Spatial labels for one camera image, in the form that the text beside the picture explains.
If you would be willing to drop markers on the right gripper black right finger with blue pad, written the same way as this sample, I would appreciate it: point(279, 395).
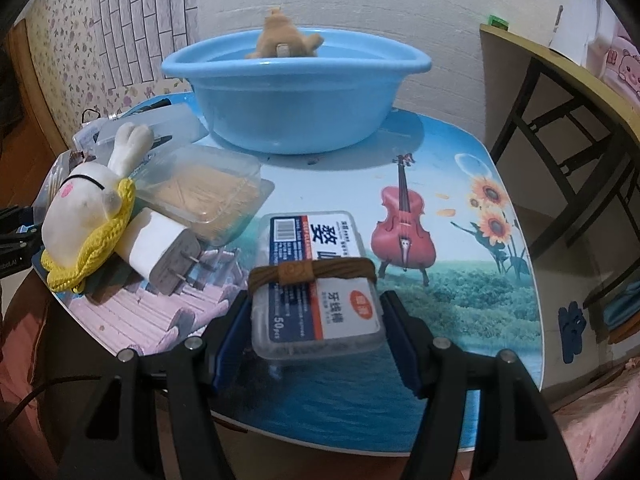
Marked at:
point(517, 436)

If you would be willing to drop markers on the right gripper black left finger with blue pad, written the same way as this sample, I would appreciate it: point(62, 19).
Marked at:
point(117, 435)

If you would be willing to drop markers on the white charger plug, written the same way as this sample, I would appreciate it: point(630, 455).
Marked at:
point(159, 249)

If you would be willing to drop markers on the clear dental floss pick box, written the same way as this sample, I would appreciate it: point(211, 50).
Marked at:
point(313, 289)

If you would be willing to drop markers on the white rabbit plush yellow scarf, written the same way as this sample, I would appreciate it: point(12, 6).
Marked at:
point(90, 212)

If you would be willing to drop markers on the clear toothpick box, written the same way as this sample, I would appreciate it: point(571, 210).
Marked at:
point(213, 192)

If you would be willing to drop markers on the translucent white plastic box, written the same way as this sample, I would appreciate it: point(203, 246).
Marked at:
point(172, 126)

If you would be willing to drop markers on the wooden side table black legs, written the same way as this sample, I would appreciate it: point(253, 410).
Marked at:
point(605, 171)

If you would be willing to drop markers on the pink piggy appliance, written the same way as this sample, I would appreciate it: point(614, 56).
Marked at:
point(621, 69)

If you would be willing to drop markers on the small green box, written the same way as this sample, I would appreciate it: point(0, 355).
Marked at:
point(500, 23)

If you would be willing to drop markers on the brown plush bear toy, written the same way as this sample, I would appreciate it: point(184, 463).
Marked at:
point(280, 38)

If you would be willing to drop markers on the white electric kettle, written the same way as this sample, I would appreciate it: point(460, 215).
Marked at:
point(583, 31)

